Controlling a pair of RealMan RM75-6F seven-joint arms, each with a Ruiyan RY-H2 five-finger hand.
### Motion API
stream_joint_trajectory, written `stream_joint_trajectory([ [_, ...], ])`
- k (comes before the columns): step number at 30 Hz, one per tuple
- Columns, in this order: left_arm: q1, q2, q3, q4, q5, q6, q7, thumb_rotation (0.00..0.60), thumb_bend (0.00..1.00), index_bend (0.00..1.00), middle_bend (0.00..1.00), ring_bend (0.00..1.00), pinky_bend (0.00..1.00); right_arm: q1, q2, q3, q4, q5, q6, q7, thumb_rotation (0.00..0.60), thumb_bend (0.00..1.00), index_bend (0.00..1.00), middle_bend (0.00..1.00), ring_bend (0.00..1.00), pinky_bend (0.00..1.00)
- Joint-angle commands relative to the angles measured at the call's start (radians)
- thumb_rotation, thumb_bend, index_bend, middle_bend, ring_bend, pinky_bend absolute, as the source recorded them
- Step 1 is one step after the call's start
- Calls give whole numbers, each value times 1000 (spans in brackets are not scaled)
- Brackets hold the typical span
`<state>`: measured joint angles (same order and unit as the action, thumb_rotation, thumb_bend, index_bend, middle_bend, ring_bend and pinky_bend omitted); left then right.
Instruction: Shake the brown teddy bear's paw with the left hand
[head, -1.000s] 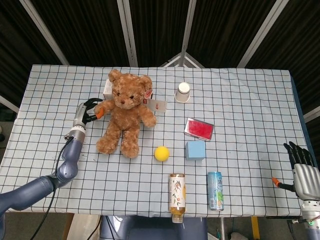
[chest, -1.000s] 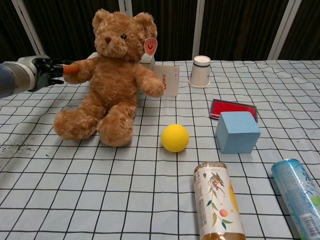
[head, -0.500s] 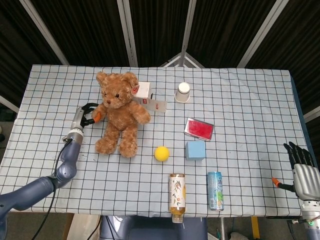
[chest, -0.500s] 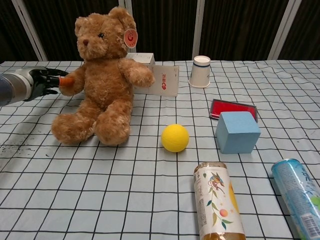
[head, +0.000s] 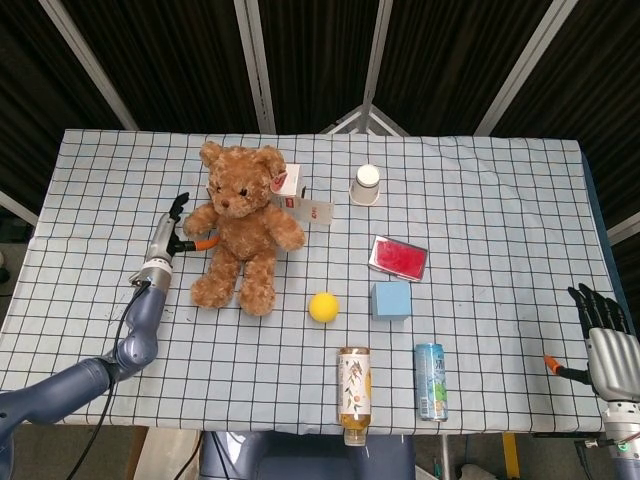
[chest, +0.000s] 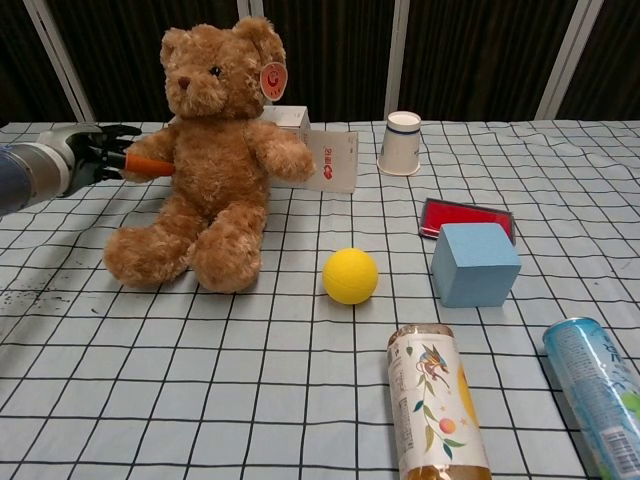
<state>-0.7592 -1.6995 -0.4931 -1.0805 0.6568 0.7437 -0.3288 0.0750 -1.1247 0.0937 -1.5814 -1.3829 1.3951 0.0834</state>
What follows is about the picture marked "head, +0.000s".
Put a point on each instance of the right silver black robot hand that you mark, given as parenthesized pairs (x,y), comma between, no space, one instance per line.
(617,362)

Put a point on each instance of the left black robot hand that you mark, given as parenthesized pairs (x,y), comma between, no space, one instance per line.
(162,240)

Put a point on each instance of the brown plush teddy bear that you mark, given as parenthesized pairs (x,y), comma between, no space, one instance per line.
(245,235)

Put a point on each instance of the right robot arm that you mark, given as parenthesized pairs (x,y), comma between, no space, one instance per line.
(625,450)

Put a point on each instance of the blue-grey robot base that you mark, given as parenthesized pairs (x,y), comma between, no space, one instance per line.
(300,460)

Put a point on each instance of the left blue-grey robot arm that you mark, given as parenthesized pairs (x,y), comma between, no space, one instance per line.
(145,320)

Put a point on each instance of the round red paper hang tag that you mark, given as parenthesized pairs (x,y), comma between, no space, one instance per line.
(279,182)

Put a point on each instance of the white cardboard box red print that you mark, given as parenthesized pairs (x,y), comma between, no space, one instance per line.
(296,181)

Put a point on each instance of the flat white box red logo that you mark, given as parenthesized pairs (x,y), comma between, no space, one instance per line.
(320,212)

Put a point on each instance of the yellow foam ball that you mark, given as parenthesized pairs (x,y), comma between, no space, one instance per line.
(324,308)

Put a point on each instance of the black pleated curtain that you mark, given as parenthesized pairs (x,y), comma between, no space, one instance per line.
(175,60)

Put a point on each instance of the light blue drink can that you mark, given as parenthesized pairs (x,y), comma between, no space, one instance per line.
(431,382)

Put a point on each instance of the white paper cup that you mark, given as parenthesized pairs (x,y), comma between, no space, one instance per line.
(365,187)

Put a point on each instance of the light blue checked tablecloth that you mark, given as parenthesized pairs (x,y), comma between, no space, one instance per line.
(475,200)

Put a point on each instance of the blue foam cube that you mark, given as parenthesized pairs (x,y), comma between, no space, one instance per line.
(391,300)

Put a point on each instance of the red ink stamp pad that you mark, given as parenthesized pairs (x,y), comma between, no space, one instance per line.
(398,258)

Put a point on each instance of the tea bottle floral label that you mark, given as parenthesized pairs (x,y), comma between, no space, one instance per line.
(354,390)

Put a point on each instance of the white metal frame bar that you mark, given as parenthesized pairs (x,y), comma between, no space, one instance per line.
(255,65)
(525,65)
(375,55)
(625,230)
(17,205)
(85,55)

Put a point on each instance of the yellow post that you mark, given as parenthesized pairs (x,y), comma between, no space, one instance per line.
(510,457)

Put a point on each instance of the triangular metal frame bracket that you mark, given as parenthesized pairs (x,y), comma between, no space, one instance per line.
(367,112)

